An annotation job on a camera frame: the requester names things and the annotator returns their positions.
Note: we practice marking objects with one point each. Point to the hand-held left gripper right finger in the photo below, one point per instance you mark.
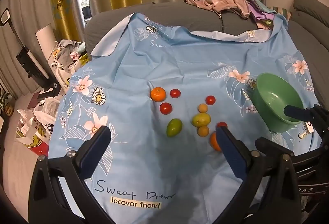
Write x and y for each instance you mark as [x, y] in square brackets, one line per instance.
[231, 154]

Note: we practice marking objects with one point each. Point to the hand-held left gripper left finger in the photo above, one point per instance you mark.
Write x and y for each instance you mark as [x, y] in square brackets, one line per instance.
[96, 148]

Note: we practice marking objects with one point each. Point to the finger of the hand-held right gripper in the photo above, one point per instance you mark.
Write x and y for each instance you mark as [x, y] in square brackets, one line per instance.
[295, 112]
[270, 144]

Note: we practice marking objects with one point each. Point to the orange mandarin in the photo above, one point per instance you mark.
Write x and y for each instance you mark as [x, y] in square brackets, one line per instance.
[158, 94]
[212, 140]

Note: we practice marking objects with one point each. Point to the green plastic bowl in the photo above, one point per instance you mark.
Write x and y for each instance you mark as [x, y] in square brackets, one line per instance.
[270, 95]

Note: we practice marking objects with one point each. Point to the red cherry tomato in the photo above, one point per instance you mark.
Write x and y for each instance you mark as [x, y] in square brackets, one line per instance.
[221, 124]
[175, 93]
[210, 100]
[165, 108]

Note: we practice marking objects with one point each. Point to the small yellow round fruit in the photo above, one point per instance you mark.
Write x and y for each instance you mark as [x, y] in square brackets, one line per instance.
[203, 131]
[203, 108]

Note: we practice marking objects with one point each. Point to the yellow-green round fruit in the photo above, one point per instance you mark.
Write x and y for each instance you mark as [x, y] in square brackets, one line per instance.
[201, 119]

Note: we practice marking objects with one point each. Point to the green oval fruit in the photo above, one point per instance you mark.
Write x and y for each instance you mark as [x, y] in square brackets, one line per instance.
[174, 128]

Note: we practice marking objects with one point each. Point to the white pocket device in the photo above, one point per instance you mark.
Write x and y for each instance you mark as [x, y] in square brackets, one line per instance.
[307, 128]

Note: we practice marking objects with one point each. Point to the white plastic bag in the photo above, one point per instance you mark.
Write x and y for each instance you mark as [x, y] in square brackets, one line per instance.
[47, 109]

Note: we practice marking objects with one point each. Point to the pile of clothes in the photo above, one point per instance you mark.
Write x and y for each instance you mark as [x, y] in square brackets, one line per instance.
[66, 54]

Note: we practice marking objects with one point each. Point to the striped cloth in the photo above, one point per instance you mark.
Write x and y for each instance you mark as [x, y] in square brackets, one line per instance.
[281, 11]

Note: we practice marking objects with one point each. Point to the potted plant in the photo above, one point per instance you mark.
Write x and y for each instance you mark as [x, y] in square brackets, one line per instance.
[5, 103]

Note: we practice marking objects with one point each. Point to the purple garment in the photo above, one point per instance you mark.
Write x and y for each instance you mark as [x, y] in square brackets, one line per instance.
[259, 15]

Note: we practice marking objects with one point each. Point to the light blue floral cloth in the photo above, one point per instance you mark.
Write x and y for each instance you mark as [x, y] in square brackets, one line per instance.
[154, 59]

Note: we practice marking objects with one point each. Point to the black upright vacuum cleaner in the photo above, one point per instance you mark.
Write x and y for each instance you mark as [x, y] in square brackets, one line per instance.
[27, 60]

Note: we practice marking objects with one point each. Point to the pink garment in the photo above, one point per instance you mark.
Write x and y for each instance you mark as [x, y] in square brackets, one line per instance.
[223, 0]

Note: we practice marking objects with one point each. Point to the grey sofa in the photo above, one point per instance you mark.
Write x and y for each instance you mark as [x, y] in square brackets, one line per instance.
[180, 15]

